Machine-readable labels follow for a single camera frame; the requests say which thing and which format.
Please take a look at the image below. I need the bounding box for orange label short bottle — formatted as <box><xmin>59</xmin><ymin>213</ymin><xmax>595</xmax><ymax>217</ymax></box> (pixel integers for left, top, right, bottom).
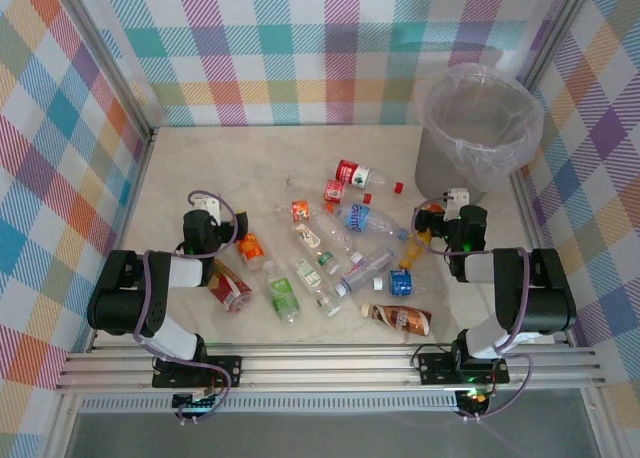
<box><xmin>235</xmin><ymin>232</ymin><xmax>266</xmax><ymax>272</ymax></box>

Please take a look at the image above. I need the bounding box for orange yellow juice bottle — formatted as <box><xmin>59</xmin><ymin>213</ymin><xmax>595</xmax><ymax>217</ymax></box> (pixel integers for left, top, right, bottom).
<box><xmin>397</xmin><ymin>229</ymin><xmax>434</xmax><ymax>272</ymax></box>

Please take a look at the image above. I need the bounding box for small orange label crushed bottle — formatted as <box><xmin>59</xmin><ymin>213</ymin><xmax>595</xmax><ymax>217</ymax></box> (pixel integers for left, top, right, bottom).
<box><xmin>275</xmin><ymin>199</ymin><xmax>314</xmax><ymax>224</ymax></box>

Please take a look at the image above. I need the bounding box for dark blue label bottle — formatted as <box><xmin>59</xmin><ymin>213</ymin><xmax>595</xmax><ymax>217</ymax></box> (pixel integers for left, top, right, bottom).
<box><xmin>372</xmin><ymin>267</ymin><xmax>444</xmax><ymax>299</ymax></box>

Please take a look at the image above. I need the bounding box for clear bottle white green label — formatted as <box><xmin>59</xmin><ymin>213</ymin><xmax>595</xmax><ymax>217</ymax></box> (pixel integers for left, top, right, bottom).
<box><xmin>291</xmin><ymin>221</ymin><xmax>342</xmax><ymax>274</ymax></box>

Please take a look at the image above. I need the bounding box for blue label water bottle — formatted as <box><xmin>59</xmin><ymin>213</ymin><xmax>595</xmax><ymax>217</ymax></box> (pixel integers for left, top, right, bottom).
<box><xmin>335</xmin><ymin>201</ymin><xmax>410</xmax><ymax>242</ymax></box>

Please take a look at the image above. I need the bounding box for slim white green label bottle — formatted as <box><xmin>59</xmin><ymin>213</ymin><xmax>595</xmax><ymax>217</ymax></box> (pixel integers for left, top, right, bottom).
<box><xmin>293</xmin><ymin>256</ymin><xmax>342</xmax><ymax>319</ymax></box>

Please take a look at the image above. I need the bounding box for purple label clear bottle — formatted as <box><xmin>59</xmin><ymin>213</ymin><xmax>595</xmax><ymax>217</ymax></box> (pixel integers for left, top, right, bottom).
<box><xmin>333</xmin><ymin>245</ymin><xmax>399</xmax><ymax>298</ymax></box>

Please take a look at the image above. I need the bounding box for clear unlabelled bottle white cap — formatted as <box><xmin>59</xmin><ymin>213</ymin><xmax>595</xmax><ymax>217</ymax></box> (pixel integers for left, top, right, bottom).
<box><xmin>312</xmin><ymin>201</ymin><xmax>365</xmax><ymax>263</ymax></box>

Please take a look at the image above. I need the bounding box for large red white label bottle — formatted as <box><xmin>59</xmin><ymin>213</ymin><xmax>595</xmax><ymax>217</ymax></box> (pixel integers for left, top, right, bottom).
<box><xmin>333</xmin><ymin>158</ymin><xmax>406</xmax><ymax>195</ymax></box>

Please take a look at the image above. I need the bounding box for brown snack wrapper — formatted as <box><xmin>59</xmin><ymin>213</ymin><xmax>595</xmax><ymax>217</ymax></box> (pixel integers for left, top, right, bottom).
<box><xmin>360</xmin><ymin>301</ymin><xmax>432</xmax><ymax>337</ymax></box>

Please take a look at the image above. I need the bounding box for grey waste bin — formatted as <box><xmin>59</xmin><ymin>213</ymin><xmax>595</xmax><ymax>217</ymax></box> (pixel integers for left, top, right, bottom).
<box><xmin>414</xmin><ymin>122</ymin><xmax>489</xmax><ymax>209</ymax></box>

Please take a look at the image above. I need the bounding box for grey lined trash bin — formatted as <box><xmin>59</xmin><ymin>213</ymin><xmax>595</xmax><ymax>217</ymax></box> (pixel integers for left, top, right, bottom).
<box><xmin>417</xmin><ymin>62</ymin><xmax>545</xmax><ymax>194</ymax></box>

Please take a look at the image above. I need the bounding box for left controller circuit board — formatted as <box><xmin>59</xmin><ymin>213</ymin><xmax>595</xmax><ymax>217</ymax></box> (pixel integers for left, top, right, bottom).
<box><xmin>171</xmin><ymin>390</ymin><xmax>222</xmax><ymax>415</ymax></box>

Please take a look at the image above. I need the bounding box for controller circuit board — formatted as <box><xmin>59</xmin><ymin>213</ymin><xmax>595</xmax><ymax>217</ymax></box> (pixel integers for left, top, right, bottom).
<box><xmin>171</xmin><ymin>390</ymin><xmax>222</xmax><ymax>415</ymax></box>
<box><xmin>455</xmin><ymin>388</ymin><xmax>490</xmax><ymax>410</ymax></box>

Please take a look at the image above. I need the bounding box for right controller circuit board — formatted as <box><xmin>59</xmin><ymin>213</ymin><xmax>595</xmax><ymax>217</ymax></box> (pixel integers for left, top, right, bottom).
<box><xmin>455</xmin><ymin>388</ymin><xmax>490</xmax><ymax>410</ymax></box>

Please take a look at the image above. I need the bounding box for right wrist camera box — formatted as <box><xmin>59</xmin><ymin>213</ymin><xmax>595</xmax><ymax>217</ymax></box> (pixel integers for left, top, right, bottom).
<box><xmin>444</xmin><ymin>187</ymin><xmax>472</xmax><ymax>218</ymax></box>

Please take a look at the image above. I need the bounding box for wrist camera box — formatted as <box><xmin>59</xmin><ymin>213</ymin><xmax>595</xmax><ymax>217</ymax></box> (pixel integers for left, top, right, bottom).
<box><xmin>193</xmin><ymin>193</ymin><xmax>222</xmax><ymax>225</ymax></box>
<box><xmin>444</xmin><ymin>187</ymin><xmax>472</xmax><ymax>218</ymax></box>

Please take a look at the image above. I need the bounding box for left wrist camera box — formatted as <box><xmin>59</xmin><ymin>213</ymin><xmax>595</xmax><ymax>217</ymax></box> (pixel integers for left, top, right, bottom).
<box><xmin>193</xmin><ymin>193</ymin><xmax>222</xmax><ymax>225</ymax></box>

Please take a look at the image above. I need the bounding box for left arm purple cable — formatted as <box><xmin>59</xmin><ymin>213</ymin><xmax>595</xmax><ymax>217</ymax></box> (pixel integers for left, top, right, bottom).
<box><xmin>132</xmin><ymin>190</ymin><xmax>236</xmax><ymax>427</ymax></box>

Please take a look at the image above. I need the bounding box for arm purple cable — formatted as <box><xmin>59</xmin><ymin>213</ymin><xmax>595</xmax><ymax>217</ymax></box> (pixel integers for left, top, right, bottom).
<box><xmin>132</xmin><ymin>190</ymin><xmax>236</xmax><ymax>427</ymax></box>
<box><xmin>411</xmin><ymin>201</ymin><xmax>535</xmax><ymax>422</ymax></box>

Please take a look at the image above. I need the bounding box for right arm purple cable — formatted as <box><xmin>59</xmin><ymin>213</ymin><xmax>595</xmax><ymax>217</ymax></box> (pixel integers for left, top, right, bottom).
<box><xmin>411</xmin><ymin>201</ymin><xmax>535</xmax><ymax>422</ymax></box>

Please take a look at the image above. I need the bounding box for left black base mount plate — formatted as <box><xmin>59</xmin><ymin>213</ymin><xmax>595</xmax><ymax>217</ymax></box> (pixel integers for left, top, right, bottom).
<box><xmin>151</xmin><ymin>355</ymin><xmax>244</xmax><ymax>390</ymax></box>

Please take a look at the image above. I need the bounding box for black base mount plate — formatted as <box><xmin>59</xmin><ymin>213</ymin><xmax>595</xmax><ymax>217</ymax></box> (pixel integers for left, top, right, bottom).
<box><xmin>416</xmin><ymin>351</ymin><xmax>511</xmax><ymax>385</ymax></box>
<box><xmin>151</xmin><ymin>355</ymin><xmax>244</xmax><ymax>390</ymax></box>

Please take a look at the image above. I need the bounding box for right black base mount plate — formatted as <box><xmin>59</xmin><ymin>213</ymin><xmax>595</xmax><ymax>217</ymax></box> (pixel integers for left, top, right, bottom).
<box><xmin>416</xmin><ymin>351</ymin><xmax>511</xmax><ymax>385</ymax></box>

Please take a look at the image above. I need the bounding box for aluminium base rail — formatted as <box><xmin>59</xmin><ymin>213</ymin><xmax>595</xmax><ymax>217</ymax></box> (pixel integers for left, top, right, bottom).
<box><xmin>54</xmin><ymin>341</ymin><xmax>607</xmax><ymax>394</ymax></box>

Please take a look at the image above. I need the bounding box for grey slotted cable duct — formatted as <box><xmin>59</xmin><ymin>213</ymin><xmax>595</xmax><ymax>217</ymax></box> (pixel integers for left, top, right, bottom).
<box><xmin>79</xmin><ymin>396</ymin><xmax>461</xmax><ymax>414</ymax></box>

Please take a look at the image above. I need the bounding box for aluminium frame post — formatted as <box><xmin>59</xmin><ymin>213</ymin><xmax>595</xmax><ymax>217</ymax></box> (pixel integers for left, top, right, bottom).
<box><xmin>47</xmin><ymin>0</ymin><xmax>159</xmax><ymax>147</ymax></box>
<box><xmin>514</xmin><ymin>0</ymin><xmax>599</xmax><ymax>97</ymax></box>

